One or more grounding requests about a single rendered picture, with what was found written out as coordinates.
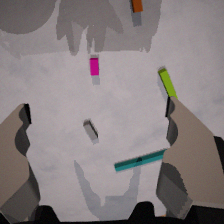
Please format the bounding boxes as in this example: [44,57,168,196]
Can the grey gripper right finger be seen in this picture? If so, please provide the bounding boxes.
[156,96,224,224]

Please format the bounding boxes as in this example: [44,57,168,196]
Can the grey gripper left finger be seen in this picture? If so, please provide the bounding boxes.
[0,103,41,224]

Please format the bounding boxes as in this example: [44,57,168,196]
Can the turquoise rod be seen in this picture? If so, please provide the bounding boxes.
[114,149,167,172]

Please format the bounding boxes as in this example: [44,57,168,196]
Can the grey rod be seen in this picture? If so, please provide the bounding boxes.
[83,120,98,141]

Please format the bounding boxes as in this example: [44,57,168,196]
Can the orange rectangular block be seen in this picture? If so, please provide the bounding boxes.
[131,0,143,13]

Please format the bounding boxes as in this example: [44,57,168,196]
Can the lime green rod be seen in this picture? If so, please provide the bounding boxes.
[158,68,178,99]

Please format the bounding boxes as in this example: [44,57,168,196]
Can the magenta block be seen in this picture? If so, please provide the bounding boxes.
[90,58,99,75]

